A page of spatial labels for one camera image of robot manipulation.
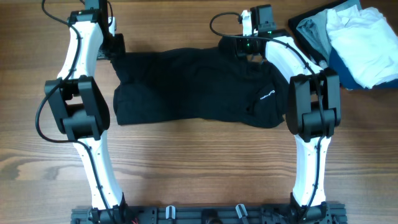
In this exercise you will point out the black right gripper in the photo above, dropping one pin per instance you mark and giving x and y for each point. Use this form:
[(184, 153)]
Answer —
[(237, 45)]

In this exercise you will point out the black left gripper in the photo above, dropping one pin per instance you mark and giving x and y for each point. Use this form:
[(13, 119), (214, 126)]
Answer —
[(119, 50)]

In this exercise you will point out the black polo shirt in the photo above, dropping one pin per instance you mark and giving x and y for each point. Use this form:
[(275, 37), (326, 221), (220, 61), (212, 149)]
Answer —
[(192, 83)]

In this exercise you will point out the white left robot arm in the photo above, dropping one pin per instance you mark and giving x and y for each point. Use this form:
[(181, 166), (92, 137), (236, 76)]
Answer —
[(81, 112)]

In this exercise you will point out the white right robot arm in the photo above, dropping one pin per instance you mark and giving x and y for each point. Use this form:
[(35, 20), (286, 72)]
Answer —
[(313, 113)]

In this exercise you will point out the dark blue folded garment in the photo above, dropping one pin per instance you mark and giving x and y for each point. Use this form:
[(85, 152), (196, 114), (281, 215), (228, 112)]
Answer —
[(346, 79)]

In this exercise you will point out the white folded shirt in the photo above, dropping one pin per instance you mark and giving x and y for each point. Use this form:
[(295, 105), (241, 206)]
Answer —
[(365, 42)]

